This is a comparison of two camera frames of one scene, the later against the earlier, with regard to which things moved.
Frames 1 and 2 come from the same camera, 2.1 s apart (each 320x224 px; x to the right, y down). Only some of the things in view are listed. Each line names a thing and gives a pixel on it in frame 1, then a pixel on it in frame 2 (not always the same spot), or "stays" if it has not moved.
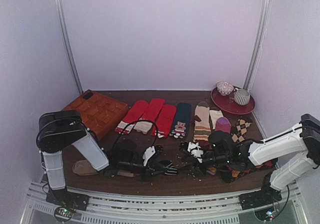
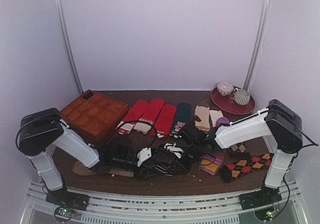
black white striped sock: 166,167 stays
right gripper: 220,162 -> 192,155
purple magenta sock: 222,124 stays
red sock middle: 150,113 stays
